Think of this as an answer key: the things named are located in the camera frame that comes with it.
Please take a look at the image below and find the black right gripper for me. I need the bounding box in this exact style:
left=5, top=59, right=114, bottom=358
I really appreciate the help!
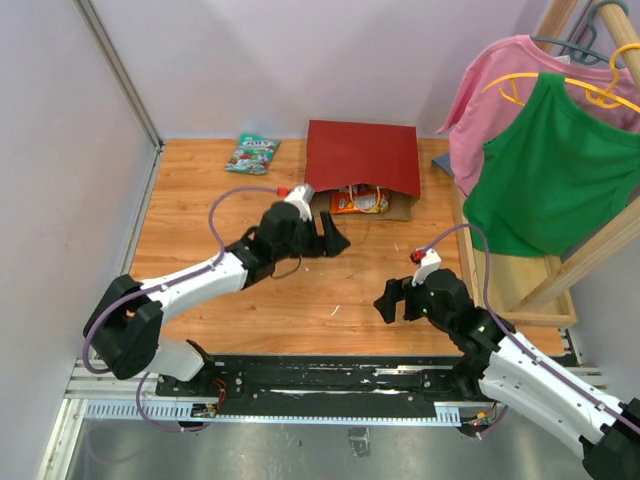
left=374, top=274, right=454, bottom=330

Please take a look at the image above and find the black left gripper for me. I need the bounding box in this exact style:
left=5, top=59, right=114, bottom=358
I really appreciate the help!
left=274, top=209, right=350, bottom=261

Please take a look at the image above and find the orange Fox's fruits candy bag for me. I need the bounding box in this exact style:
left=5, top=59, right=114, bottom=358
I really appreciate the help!
left=330, top=184, right=391, bottom=214

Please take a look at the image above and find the red paper bag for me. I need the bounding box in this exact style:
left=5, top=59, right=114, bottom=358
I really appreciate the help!
left=304, top=119, right=421, bottom=222

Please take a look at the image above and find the teal Fox's mint candy bag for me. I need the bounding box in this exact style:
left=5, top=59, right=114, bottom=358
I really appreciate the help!
left=225, top=134, right=281, bottom=175

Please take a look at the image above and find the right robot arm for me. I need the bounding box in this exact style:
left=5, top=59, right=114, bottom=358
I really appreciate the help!
left=374, top=269, right=639, bottom=479

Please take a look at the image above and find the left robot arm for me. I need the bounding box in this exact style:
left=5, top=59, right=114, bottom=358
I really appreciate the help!
left=82, top=201, right=350, bottom=396

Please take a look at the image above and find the wooden clothes rack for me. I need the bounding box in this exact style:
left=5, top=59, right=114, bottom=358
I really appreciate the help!
left=455, top=1, right=639, bottom=328

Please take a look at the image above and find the blue grey mat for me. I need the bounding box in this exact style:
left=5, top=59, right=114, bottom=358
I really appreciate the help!
left=431, top=152, right=454, bottom=177

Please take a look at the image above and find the green tank top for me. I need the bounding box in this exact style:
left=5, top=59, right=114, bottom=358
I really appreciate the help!
left=463, top=73, right=639, bottom=257

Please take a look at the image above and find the pink t-shirt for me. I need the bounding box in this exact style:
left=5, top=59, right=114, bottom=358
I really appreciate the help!
left=441, top=35, right=621, bottom=201

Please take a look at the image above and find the yellow clothes hanger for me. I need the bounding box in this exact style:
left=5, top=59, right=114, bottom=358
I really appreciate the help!
left=481, top=42, right=639, bottom=113

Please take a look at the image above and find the teal clothes hanger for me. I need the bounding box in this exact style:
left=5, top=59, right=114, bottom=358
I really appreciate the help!
left=531, top=1, right=629, bottom=68

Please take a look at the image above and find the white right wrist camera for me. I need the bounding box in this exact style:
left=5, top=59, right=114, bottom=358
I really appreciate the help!
left=410, top=248, right=441, bottom=286

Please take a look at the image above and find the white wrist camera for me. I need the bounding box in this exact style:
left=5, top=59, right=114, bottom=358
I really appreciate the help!
left=274, top=184, right=314, bottom=222
left=410, top=248, right=441, bottom=286

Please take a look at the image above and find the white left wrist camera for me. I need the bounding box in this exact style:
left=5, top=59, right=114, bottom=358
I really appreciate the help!
left=274, top=184, right=314, bottom=222

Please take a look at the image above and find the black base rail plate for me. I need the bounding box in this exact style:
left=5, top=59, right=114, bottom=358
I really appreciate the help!
left=155, top=354, right=496, bottom=419

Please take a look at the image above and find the grey cable duct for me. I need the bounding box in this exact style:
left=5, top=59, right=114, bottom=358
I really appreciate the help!
left=82, top=402, right=462, bottom=428

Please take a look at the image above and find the aluminium frame post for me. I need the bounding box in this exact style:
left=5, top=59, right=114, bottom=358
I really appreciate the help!
left=73, top=0, right=164, bottom=150

